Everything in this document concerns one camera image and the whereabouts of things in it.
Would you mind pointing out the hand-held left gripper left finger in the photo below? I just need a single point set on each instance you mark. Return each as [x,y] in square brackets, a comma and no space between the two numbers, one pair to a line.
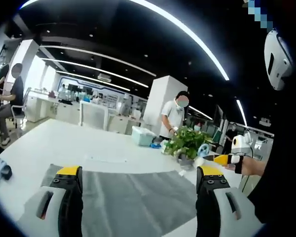
[50,212]

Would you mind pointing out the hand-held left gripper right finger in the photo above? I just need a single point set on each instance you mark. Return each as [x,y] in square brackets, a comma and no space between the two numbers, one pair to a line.
[219,212]

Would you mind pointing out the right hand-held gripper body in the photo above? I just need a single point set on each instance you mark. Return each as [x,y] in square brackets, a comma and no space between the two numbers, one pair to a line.
[240,144]

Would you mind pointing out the grey towel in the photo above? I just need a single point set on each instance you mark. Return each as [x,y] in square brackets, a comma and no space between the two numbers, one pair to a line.
[138,197]

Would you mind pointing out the person's right hand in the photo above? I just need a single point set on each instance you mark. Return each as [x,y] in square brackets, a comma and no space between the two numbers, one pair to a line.
[251,168]

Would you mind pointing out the light blue round toy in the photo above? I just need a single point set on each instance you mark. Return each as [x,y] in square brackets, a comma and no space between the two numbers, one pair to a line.
[203,150]

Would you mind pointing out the white cup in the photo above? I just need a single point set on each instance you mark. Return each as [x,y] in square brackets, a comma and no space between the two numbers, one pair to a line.
[199,162]

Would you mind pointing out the green potted plant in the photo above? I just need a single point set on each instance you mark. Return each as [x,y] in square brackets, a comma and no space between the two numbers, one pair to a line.
[187,142]

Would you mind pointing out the person's black clothing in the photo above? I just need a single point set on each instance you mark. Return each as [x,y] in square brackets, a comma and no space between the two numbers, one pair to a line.
[286,148]

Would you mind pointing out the small black object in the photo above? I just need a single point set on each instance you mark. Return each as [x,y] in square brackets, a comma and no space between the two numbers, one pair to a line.
[6,172]

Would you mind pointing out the white table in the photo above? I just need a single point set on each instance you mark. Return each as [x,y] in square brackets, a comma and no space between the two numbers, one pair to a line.
[64,148]

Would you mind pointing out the blue cloth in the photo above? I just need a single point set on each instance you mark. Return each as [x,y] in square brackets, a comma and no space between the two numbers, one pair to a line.
[155,145]

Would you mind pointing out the white paper label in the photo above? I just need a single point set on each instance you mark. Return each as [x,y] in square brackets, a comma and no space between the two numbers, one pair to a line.
[108,158]

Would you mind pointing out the white pillar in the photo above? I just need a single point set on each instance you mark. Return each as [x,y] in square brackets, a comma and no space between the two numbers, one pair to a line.
[166,98]

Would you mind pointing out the teal storage box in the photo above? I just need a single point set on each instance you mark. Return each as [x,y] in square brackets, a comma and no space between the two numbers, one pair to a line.
[141,135]

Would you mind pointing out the grey office chair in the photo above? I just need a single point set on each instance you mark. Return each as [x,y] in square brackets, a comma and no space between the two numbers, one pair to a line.
[18,113]

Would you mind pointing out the white mesh chair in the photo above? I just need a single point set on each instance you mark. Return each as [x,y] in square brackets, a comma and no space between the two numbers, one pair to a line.
[93,114]

